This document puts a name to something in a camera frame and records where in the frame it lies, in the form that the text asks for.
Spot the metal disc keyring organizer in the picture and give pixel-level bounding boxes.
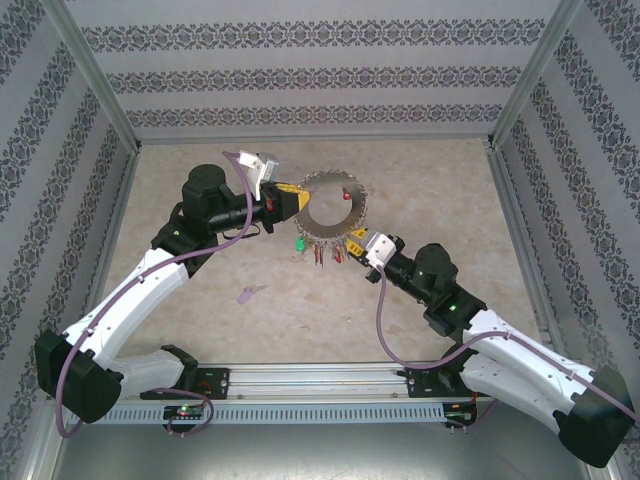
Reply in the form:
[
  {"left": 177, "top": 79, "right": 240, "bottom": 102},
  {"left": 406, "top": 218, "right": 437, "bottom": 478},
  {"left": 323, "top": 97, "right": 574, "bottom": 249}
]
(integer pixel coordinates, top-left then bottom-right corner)
[{"left": 292, "top": 169, "right": 372, "bottom": 247}]

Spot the purple tag key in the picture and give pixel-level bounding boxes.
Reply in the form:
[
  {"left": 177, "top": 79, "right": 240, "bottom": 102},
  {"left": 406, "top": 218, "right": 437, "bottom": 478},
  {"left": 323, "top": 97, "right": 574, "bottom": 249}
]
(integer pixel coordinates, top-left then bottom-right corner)
[{"left": 236, "top": 283, "right": 270, "bottom": 306}]

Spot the aluminium frame floor rail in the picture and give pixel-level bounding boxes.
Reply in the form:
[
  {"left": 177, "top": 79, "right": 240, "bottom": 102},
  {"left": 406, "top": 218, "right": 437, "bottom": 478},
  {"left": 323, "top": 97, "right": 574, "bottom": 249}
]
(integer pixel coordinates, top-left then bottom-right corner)
[
  {"left": 69, "top": 147, "right": 144, "bottom": 336},
  {"left": 487, "top": 142, "right": 559, "bottom": 349},
  {"left": 137, "top": 133, "right": 494, "bottom": 147}
]

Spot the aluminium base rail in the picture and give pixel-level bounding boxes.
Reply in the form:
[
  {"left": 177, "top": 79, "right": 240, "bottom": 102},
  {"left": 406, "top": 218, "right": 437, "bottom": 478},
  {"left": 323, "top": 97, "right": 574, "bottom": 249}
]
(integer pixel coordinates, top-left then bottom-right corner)
[{"left": 199, "top": 366, "right": 416, "bottom": 401}]

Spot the slotted grey cable duct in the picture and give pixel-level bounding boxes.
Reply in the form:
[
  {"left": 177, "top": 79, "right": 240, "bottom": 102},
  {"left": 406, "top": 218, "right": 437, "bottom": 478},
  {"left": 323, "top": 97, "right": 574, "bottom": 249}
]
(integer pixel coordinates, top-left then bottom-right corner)
[{"left": 107, "top": 402, "right": 447, "bottom": 425}]

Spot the aluminium frame post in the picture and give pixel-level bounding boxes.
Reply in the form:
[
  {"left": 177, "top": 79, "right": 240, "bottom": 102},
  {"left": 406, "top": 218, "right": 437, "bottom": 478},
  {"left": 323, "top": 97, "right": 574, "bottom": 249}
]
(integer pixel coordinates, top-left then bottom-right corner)
[
  {"left": 485, "top": 0, "right": 585, "bottom": 151},
  {"left": 38, "top": 0, "right": 144, "bottom": 154}
]

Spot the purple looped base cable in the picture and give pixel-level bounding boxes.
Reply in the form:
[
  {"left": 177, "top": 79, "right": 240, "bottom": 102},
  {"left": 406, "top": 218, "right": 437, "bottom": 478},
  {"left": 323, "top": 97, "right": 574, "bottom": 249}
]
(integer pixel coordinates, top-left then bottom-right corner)
[{"left": 149, "top": 387, "right": 215, "bottom": 439}]

